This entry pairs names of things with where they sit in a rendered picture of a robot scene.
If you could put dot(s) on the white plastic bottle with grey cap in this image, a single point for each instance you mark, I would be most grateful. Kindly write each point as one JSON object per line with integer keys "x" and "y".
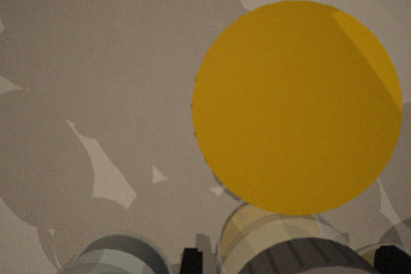
{"x": 245, "y": 230}

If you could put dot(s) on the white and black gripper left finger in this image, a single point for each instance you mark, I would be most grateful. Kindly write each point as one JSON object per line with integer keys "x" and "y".
{"x": 192, "y": 262}

